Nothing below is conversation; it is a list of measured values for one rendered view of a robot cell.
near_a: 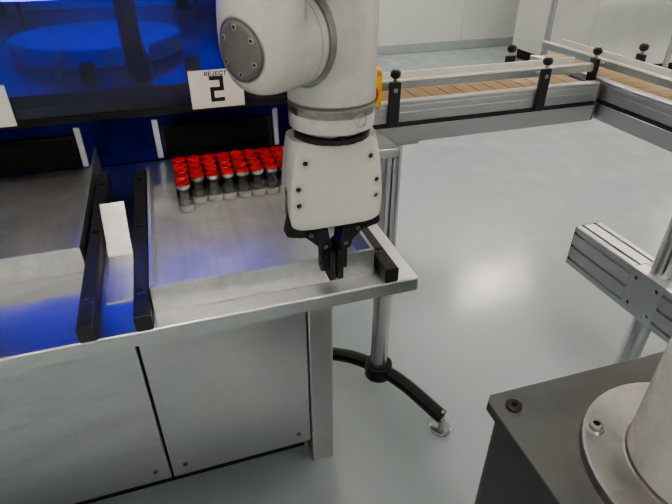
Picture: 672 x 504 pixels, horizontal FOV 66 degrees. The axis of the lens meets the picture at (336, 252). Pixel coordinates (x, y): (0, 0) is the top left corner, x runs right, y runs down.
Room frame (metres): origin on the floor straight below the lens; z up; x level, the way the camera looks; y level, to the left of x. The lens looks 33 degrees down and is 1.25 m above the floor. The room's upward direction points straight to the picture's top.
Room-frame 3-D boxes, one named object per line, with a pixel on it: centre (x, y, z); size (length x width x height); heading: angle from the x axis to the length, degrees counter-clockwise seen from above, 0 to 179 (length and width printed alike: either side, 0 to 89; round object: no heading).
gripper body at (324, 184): (0.50, 0.00, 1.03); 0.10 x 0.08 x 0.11; 108
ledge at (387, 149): (0.99, -0.04, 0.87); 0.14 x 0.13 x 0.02; 18
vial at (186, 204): (0.69, 0.22, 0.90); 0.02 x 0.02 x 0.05
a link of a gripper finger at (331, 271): (0.49, 0.02, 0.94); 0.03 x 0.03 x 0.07; 18
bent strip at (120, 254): (0.54, 0.27, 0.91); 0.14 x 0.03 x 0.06; 19
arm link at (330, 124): (0.50, 0.00, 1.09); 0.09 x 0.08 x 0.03; 108
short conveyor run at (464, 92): (1.17, -0.27, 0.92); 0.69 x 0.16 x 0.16; 108
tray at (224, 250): (0.65, 0.13, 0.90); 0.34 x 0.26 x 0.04; 17
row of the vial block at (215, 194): (0.74, 0.15, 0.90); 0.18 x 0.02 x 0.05; 107
